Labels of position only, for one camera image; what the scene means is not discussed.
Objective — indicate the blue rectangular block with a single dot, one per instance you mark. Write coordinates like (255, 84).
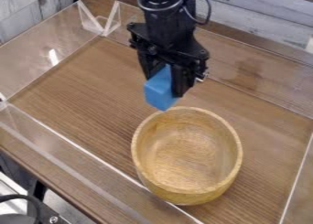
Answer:
(158, 92)

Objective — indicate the brown wooden bowl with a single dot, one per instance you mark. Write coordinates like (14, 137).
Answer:
(188, 155)

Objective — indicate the black equipment with cable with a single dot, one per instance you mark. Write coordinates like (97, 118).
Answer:
(35, 213)

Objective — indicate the clear acrylic corner bracket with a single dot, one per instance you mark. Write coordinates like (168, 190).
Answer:
(98, 24)

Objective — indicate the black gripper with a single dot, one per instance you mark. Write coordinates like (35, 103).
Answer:
(164, 40)

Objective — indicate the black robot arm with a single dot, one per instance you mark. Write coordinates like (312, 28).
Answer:
(165, 42)

